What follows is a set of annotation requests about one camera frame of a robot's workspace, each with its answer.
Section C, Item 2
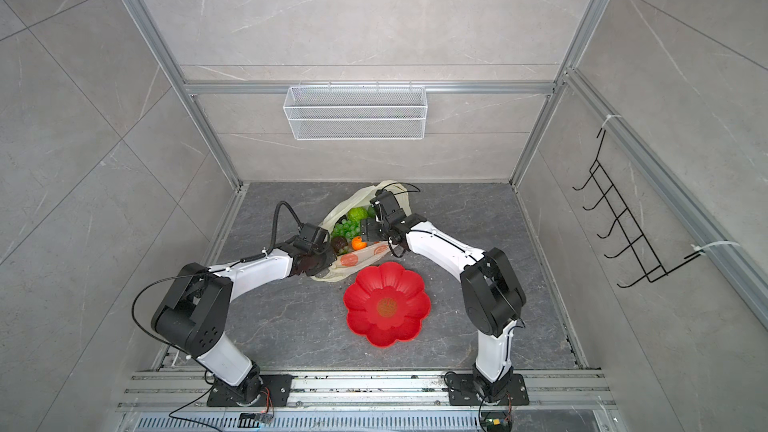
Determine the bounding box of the cream plastic bag fruit print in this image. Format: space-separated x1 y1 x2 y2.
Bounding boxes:
314 181 419 282

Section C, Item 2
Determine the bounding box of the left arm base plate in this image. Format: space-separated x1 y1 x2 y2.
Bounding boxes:
206 374 294 407

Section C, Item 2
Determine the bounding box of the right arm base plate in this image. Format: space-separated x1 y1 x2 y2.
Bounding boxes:
443 370 530 406

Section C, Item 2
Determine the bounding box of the light green fake fruit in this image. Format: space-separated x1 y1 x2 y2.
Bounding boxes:
347 207 369 223

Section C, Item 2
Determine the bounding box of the red flower-shaped plastic plate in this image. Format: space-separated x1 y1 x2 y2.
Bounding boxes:
343 262 431 348

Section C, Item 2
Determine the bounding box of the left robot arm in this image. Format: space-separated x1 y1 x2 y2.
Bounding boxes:
151 224 336 406

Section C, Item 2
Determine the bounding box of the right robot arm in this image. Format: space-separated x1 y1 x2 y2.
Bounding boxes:
361 188 526 404

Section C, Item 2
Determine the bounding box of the aluminium rail frame front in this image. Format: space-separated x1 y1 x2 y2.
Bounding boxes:
115 368 626 431

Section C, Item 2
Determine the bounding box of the dark brown fake fruit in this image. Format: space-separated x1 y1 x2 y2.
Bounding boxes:
330 236 349 255

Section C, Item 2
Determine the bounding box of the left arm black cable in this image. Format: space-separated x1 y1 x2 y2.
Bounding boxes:
266 200 305 256

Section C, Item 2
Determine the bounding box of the black wire hook rack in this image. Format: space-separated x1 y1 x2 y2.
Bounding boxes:
571 129 705 289

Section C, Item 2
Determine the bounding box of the white wire mesh basket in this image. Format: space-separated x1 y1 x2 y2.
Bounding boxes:
283 85 428 141

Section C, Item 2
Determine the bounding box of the orange fake fruit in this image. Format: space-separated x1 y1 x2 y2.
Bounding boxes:
350 236 368 251

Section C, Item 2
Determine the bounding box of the green fake grapes bunch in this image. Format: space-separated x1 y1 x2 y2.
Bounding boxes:
331 218 360 241

